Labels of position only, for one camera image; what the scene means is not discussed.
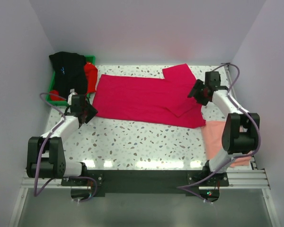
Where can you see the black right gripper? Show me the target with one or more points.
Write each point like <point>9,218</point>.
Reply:
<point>193,92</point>

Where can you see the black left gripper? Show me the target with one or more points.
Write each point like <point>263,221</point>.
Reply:
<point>93,112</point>

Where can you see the magenta t shirt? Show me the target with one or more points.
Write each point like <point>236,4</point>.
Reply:
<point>162,101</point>

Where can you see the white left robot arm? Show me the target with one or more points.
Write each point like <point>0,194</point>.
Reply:
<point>45,154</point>

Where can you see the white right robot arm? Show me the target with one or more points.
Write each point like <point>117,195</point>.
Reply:
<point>214,165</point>

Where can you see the red t shirt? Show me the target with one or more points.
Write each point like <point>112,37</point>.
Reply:
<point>91,73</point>

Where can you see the folded peach t shirt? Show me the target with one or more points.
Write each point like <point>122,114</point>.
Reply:
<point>212,136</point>

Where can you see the black t shirt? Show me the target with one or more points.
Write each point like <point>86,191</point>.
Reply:
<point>69,73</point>

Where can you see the green plastic bin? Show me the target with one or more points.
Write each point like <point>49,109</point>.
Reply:
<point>89,58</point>

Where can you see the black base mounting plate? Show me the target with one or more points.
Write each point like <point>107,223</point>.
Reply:
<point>135,181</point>

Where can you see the aluminium table frame rail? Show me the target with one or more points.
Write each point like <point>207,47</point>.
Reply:
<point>246,177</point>

